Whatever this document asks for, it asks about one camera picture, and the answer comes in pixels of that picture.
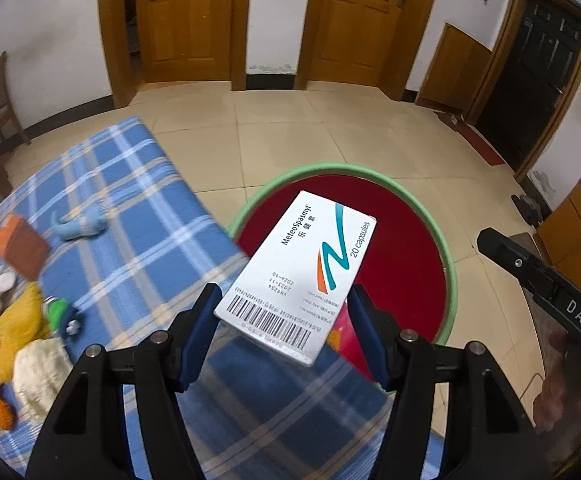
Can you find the wooden door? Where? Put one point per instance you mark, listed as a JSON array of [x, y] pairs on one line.
[[180, 40], [368, 42]]

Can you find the wooden chair against wall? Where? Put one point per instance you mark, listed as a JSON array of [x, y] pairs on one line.
[[3, 100]]

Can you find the person's right hand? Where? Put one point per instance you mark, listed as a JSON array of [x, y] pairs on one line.
[[550, 403]]

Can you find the blue plaid tablecloth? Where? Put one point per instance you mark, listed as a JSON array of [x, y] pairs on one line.
[[251, 414]]

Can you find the left wooden door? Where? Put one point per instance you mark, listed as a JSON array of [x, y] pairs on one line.
[[180, 40]]

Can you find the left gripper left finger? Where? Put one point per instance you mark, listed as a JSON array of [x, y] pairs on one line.
[[85, 434]]

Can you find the blue curved toy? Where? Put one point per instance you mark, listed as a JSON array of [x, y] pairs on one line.
[[90, 222]]

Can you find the low wooden cabinet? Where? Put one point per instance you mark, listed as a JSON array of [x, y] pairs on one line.
[[455, 72]]

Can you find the red bin with green rim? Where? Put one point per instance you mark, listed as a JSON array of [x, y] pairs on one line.
[[407, 270]]

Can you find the right wooden door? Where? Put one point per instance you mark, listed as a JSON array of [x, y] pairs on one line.
[[368, 42]]

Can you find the red doormat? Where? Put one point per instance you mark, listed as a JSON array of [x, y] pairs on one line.
[[473, 138]]

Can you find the green frog keychain toy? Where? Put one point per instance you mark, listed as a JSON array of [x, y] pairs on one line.
[[64, 319]]

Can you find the orange cardboard box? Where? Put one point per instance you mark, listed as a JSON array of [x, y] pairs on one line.
[[22, 248]]

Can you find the cream paper ball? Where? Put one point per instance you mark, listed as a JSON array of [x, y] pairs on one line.
[[40, 370]]

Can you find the dark entrance door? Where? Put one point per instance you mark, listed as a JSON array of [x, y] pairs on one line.
[[530, 81]]

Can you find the white medicine box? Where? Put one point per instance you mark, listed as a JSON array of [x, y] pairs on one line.
[[288, 297]]

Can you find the yellow foam net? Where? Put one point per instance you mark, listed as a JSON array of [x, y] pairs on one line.
[[21, 323]]

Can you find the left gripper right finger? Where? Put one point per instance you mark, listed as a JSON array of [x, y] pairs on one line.
[[488, 433]]

